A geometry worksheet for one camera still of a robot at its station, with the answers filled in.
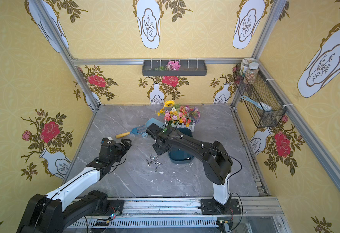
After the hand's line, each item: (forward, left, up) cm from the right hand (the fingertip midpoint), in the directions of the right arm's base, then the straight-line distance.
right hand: (164, 145), depth 87 cm
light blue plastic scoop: (+25, +10, -9) cm, 28 cm away
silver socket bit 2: (-5, +5, -9) cm, 12 cm away
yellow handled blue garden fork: (+16, +23, -9) cm, 30 cm away
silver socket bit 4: (-8, +3, -8) cm, 12 cm away
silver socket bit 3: (-8, +10, -9) cm, 16 cm away
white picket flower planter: (+17, -7, +7) cm, 20 cm away
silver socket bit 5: (-11, +5, -9) cm, 15 cm away
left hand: (0, +25, +1) cm, 25 cm away
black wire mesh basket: (+29, -58, +18) cm, 67 cm away
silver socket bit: (-3, +9, -9) cm, 13 cm away
